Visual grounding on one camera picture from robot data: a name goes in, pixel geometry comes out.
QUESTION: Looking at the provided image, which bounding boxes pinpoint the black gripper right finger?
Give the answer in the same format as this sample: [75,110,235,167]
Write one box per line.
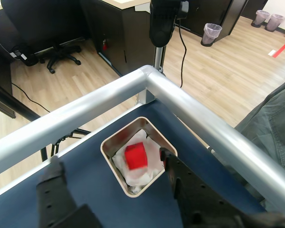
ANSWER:
[159,147,250,228]

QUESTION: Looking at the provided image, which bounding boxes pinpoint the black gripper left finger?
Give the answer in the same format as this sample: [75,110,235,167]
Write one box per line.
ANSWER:
[36,161,103,228]

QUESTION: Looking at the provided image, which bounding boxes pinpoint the red cube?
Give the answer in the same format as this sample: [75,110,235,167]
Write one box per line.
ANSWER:
[124,142,149,171]

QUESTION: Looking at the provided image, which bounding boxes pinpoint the beige square box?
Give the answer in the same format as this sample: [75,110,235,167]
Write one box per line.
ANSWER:
[100,116,178,198]

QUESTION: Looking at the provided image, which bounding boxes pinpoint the white paper tissue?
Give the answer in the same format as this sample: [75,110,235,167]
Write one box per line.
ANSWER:
[112,128,166,194]

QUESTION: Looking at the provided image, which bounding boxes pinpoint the person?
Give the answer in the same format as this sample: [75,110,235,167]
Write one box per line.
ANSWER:
[235,76,285,179]

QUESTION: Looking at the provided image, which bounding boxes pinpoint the dark wooden desk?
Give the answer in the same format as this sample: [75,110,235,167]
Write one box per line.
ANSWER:
[0,59,41,122]

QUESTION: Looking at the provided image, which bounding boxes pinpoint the black power adapter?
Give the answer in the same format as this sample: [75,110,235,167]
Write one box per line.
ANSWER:
[11,45,39,67]

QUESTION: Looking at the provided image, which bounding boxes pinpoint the black mesh trash bin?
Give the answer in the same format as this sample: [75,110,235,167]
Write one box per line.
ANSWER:
[200,23,223,47]
[265,13,285,33]
[251,9,271,28]

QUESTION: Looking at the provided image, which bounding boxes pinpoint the red floor tape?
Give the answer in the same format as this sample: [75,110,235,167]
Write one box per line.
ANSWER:
[272,42,285,58]

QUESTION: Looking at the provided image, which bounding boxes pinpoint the black office chair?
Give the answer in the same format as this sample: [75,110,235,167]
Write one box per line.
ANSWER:
[1,0,83,74]

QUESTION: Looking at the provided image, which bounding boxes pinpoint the dark office cabinet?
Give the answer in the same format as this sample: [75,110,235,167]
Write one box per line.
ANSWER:
[80,0,157,77]
[182,0,249,43]

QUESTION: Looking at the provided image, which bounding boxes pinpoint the black floor cable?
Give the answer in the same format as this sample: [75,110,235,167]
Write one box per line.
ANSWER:
[11,82,51,113]

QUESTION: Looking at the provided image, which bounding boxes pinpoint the silver metal table rail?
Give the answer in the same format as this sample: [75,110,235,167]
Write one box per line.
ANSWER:
[0,64,285,214]

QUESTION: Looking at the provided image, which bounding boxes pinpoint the black stand cable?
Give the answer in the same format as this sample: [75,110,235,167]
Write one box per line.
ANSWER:
[175,19,188,88]

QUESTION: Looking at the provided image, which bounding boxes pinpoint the silver pole camera stand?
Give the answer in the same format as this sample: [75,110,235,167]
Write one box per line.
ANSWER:
[148,0,190,73]

